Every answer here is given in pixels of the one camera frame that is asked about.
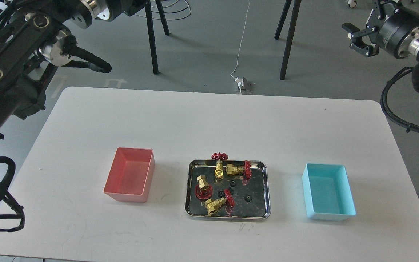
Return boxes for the brass valve red handwheel bottom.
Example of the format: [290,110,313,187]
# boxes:
[204,189,235,216]

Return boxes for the black corrugated cable conduit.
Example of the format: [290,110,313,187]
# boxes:
[380,62,419,138]

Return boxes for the white cable on floor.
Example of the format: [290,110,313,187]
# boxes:
[230,0,251,79]

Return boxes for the brass valve red handwheel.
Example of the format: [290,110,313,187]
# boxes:
[211,152,228,180]
[226,160,252,179]
[204,189,235,216]
[195,175,213,201]

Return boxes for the brass valve upright red handwheel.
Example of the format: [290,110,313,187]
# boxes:
[211,152,228,180]

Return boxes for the white power adapter on floor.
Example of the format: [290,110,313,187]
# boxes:
[234,77,251,94]

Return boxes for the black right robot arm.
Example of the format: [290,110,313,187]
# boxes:
[342,0,419,61]

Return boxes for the black table leg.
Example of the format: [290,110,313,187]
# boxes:
[274,0,301,81]
[145,0,169,75]

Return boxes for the black table leg left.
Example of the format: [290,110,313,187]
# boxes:
[145,0,169,75]

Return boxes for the tangled cables on floor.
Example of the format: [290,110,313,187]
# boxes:
[137,0,192,21]

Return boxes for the pink plastic box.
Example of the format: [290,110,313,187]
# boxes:
[103,147,155,203]

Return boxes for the shiny metal tray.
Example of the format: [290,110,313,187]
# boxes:
[185,159,271,221]

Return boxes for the black table leg right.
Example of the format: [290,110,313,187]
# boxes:
[274,0,301,81]

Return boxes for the blue plastic box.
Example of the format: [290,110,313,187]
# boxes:
[302,163,356,221]

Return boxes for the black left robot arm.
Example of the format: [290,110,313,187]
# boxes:
[0,0,149,139]

